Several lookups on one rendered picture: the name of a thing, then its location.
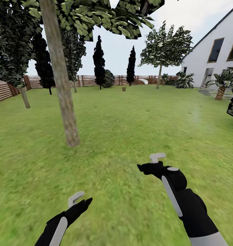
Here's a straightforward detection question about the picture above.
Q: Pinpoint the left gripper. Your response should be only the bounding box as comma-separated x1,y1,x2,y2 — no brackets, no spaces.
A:
69,198,92,221

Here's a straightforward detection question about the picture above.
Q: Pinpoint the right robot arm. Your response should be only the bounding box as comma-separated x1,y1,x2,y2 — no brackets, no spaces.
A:
137,152,228,246

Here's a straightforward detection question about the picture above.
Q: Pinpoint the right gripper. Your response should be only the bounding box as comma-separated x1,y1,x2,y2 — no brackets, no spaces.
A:
137,161,163,176

